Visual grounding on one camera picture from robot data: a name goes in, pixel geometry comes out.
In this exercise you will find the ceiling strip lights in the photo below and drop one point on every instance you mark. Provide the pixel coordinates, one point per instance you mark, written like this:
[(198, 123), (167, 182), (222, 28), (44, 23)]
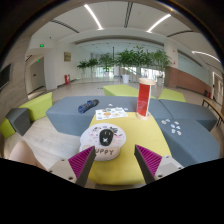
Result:
[(159, 21)]

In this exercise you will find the small lime green ottoman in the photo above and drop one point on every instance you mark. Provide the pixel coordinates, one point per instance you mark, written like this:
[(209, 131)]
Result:
[(6, 129)]

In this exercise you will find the green exit sign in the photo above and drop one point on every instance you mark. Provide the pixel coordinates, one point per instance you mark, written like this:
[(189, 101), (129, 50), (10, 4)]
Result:
[(41, 45)]

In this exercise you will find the long grey bench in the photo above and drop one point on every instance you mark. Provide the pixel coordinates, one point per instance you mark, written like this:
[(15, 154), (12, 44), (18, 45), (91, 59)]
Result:
[(70, 116)]

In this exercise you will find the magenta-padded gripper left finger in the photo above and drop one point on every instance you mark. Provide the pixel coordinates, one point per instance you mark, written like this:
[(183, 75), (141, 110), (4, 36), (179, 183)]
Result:
[(80, 162)]

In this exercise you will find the dark grey cube ottoman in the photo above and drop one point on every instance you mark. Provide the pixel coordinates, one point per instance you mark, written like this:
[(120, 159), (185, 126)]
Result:
[(18, 120)]

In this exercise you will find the wooden chair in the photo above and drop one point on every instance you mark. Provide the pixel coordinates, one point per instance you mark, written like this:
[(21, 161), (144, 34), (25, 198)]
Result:
[(213, 108)]

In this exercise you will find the red panel with wooden ends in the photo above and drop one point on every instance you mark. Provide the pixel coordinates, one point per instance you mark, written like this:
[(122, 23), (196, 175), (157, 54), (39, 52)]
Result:
[(144, 98)]

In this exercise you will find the white sticker sheet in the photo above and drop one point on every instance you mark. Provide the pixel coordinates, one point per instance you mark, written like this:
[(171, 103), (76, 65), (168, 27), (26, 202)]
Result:
[(111, 113)]

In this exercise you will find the black computer mouse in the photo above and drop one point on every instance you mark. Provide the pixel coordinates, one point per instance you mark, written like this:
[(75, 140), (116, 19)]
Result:
[(105, 137)]

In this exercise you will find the potted green plants group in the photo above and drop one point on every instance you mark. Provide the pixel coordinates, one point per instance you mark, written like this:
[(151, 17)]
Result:
[(130, 58)]

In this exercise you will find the red fire extinguisher box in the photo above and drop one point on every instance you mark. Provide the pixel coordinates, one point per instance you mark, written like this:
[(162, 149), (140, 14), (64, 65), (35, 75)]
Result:
[(67, 79)]

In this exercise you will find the brown wall plaque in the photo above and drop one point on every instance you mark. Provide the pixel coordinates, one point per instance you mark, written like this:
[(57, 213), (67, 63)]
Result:
[(67, 56)]

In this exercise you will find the small stickers group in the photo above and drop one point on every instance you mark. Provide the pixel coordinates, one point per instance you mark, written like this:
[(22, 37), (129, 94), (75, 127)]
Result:
[(173, 126)]

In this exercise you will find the dark wall screen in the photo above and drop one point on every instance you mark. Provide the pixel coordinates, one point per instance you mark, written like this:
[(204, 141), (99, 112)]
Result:
[(4, 76)]

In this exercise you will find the grey bench with stickers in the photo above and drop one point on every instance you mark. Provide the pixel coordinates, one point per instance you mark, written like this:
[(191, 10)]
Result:
[(196, 146)]

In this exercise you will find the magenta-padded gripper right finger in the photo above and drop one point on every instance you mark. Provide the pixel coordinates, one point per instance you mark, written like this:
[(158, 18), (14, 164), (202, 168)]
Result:
[(150, 160)]

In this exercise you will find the lime green bench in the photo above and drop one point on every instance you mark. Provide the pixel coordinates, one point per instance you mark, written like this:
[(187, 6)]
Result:
[(120, 90), (171, 95)]

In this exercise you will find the round white puppy mouse pad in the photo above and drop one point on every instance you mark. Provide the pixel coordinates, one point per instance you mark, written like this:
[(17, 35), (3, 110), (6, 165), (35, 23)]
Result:
[(90, 136)]

